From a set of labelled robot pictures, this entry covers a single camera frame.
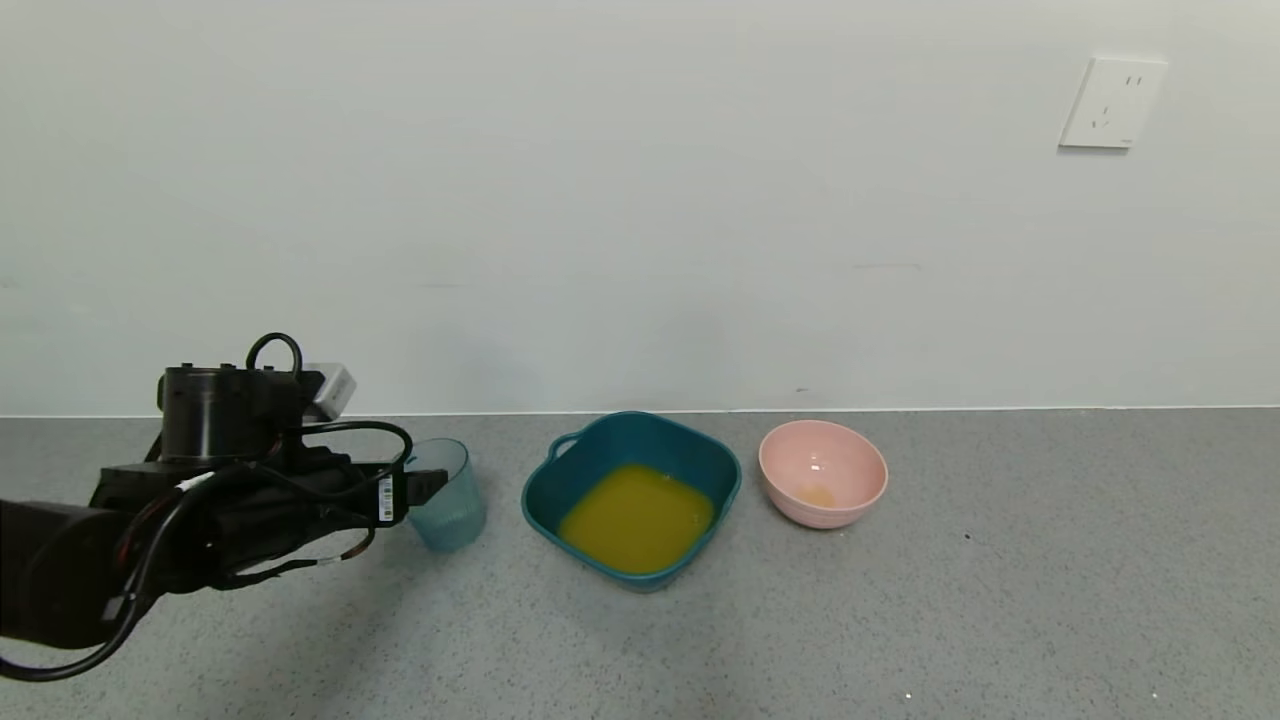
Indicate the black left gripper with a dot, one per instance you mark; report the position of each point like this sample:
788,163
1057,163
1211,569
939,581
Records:
389,497

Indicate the orange yellow juice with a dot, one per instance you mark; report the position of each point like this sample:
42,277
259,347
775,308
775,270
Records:
640,520

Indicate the teal square plastic basin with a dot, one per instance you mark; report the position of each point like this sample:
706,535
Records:
640,440

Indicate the clear ribbed plastic cup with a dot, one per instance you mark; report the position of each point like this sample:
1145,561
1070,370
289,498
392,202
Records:
455,510

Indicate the pink ribbed bowl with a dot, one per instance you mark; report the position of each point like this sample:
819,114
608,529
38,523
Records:
820,470

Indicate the white wall socket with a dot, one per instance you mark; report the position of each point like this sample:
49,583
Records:
1110,102

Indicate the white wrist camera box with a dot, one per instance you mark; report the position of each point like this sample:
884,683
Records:
333,392

